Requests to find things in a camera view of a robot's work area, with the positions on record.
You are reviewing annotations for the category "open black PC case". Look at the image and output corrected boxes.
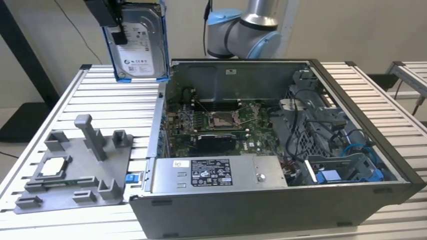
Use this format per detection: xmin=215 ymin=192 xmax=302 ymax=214
xmin=128 ymin=57 xmax=427 ymax=240

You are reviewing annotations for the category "black wire in case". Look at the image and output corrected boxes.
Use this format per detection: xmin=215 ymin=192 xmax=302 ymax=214
xmin=284 ymin=98 xmax=338 ymax=161

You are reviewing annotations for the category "silver CPU chip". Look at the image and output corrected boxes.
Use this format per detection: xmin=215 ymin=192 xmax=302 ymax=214
xmin=37 ymin=157 xmax=71 ymax=177

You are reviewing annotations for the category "metal slat side table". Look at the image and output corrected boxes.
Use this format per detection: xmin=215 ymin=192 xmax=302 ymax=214
xmin=386 ymin=60 xmax=427 ymax=101

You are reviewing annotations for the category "thin black hanging cable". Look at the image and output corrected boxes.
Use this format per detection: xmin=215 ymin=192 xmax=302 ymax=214
xmin=201 ymin=0 xmax=213 ymax=58

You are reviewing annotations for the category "blue disk carrier in bay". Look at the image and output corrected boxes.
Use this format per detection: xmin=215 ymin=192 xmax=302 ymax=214
xmin=314 ymin=169 xmax=343 ymax=185

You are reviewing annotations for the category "green motherboard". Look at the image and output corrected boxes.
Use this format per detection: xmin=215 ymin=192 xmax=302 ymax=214
xmin=164 ymin=86 xmax=288 ymax=160

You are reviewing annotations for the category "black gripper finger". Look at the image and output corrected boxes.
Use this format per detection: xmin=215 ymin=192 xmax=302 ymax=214
xmin=111 ymin=23 xmax=128 ymax=46

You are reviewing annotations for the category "black stand with base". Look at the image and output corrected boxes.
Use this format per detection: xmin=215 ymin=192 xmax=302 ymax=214
xmin=0 ymin=0 xmax=61 ymax=144

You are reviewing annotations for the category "grey disk bay cage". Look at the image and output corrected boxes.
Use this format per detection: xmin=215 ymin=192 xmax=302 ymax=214
xmin=268 ymin=69 xmax=402 ymax=186

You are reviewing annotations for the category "hard disk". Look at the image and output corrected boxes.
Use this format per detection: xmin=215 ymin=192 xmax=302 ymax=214
xmin=100 ymin=0 xmax=173 ymax=84

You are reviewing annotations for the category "blue wire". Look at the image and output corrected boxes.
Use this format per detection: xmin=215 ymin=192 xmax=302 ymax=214
xmin=342 ymin=141 xmax=379 ymax=174

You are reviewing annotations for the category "CPU socket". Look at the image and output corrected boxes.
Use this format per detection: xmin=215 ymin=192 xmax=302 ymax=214
xmin=207 ymin=109 xmax=241 ymax=129

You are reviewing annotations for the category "black box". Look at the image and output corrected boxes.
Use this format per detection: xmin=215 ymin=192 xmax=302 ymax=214
xmin=366 ymin=73 xmax=400 ymax=93

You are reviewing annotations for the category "thin wire on wall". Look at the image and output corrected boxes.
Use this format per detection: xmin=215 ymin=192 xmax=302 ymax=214
xmin=60 ymin=6 xmax=104 ymax=65

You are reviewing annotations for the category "black graphics card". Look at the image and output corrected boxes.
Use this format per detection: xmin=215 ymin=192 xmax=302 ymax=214
xmin=193 ymin=133 xmax=239 ymax=155

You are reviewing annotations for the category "grey parts rack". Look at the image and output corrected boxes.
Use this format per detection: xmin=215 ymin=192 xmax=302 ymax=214
xmin=12 ymin=113 xmax=136 ymax=215

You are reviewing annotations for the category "silver power supply unit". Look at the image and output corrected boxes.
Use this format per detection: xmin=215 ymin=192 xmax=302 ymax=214
xmin=149 ymin=156 xmax=289 ymax=194

